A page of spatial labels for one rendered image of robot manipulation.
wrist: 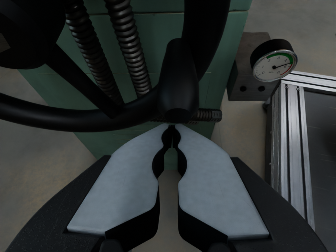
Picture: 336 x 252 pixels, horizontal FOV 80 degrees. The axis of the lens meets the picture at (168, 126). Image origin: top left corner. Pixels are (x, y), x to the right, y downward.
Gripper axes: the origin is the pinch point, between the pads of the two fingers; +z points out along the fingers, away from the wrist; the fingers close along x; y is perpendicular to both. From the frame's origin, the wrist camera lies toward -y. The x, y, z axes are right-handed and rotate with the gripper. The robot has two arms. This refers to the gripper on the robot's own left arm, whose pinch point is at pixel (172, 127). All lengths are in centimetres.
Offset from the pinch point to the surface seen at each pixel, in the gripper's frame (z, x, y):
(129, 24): 10.5, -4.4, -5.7
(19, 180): 54, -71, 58
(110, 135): 43, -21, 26
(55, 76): 29.7, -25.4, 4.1
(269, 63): 20.4, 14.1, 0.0
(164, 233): 38, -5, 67
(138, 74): 12.9, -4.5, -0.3
